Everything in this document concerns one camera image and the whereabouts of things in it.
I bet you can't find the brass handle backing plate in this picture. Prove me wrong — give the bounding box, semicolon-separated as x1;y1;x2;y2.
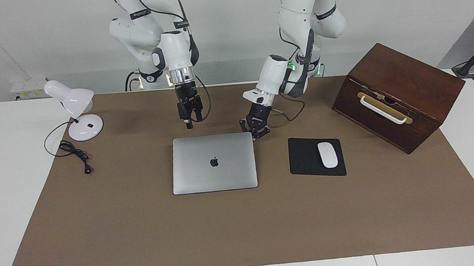
357;88;413;128

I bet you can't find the white wall power strip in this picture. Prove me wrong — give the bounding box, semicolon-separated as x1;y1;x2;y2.
9;77;49;101

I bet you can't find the black mouse pad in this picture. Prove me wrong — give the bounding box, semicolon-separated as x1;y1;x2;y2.
288;134;347;180

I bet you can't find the brown paper table mat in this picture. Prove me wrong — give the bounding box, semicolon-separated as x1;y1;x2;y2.
0;65;474;266

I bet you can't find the silver apple laptop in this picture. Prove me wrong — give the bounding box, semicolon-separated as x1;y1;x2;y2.
169;132;259;195

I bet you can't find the dark brown wooden box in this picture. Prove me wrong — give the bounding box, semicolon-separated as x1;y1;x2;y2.
328;37;471;160

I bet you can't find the white computer mouse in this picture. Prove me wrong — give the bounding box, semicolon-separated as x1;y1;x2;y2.
317;141;339;169

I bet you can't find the white desk lamp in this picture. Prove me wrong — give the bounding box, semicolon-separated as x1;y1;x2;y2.
44;77;105;144

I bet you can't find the black lamp power cord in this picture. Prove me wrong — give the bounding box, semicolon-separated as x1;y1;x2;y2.
43;119;93;178

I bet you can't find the white box handle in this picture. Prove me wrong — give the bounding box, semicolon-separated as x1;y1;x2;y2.
360;92;408;127

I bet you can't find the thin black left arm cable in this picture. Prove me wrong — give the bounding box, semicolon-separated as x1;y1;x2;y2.
270;91;307;123

